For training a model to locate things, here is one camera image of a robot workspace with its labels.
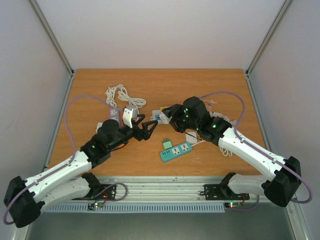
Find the right small circuit board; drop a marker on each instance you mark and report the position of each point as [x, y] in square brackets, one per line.
[232, 205]

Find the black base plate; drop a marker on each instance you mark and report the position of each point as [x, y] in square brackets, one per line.
[105, 191]
[216, 192]

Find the grey slotted cable duct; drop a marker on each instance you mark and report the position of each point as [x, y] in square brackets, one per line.
[135, 208]

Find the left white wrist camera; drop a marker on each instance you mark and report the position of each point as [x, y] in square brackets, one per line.
[129, 112]

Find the left small circuit board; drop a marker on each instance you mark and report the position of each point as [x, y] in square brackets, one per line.
[94, 206]

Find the white usb charger with cable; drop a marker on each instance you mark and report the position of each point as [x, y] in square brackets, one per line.
[209, 104]

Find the white cube adapter left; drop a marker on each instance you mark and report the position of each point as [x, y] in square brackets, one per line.
[99, 124]

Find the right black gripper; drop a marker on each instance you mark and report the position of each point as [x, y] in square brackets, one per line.
[175, 117]

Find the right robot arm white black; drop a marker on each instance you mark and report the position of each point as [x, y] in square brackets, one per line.
[279, 177]

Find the white grey plug adapter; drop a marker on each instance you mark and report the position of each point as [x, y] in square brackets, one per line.
[165, 117]

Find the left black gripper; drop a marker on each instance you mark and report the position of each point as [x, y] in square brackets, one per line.
[145, 134]

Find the small circuit board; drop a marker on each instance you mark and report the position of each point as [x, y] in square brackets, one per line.
[232, 205]
[94, 206]

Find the white rounded plug adapter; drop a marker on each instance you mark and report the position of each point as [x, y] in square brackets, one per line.
[191, 137]

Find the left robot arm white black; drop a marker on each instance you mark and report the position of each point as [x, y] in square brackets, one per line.
[25, 199]

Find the green plug adapter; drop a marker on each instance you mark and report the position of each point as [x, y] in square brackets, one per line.
[167, 144]

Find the right aluminium corner post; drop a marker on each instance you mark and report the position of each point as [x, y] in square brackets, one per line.
[269, 34]

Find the aluminium corner post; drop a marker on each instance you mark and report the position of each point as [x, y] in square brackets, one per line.
[269, 34]
[47, 28]

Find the left aluminium corner post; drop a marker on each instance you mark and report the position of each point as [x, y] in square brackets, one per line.
[47, 28]

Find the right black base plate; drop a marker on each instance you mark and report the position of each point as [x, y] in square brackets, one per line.
[216, 192]

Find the teal power strip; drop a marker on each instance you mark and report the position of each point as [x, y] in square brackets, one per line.
[175, 152]

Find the purple power strip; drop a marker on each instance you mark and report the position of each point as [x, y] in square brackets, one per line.
[114, 113]

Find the long white power strip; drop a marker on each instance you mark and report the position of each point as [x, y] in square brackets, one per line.
[156, 116]

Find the aluminium rail frame front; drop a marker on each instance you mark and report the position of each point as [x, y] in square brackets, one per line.
[151, 188]

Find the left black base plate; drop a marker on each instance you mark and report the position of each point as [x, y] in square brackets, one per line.
[105, 191]

